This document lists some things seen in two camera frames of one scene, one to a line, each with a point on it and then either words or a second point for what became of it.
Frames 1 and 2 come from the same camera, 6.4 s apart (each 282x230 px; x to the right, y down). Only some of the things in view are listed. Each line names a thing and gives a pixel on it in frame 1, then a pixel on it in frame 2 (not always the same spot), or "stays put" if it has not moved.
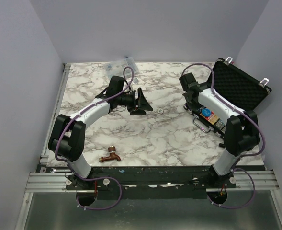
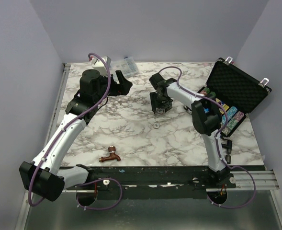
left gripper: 142,103 → 122,88
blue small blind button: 206,112 stays put
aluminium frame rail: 66,68 stays put
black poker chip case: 237,86 stays put
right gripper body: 191,104 → 163,102
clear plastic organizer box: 127,67 stays put
